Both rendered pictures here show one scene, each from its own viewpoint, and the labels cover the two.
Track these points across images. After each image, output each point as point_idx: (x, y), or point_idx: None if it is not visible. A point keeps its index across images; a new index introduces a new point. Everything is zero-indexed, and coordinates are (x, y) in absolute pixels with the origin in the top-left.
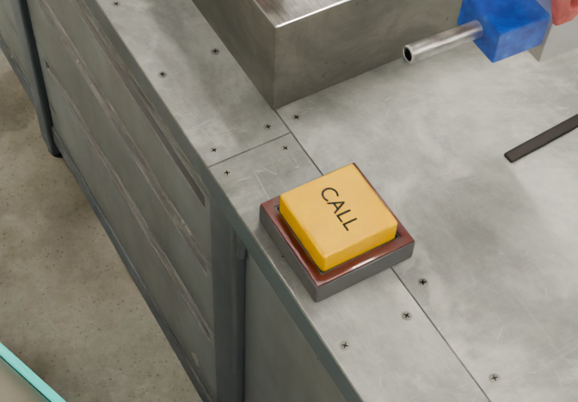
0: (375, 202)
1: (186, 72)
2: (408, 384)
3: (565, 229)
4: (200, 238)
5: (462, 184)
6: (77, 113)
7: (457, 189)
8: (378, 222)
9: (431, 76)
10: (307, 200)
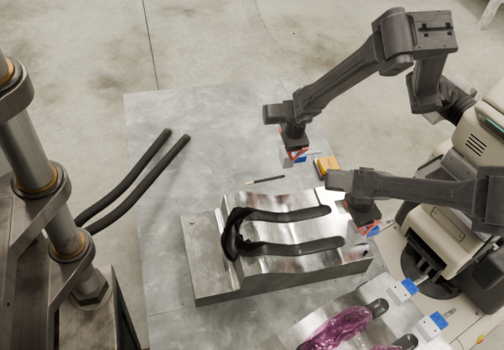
0: (321, 162)
1: None
2: (319, 143)
3: (279, 160)
4: None
5: (296, 173)
6: None
7: (298, 172)
8: (322, 158)
9: None
10: (334, 166)
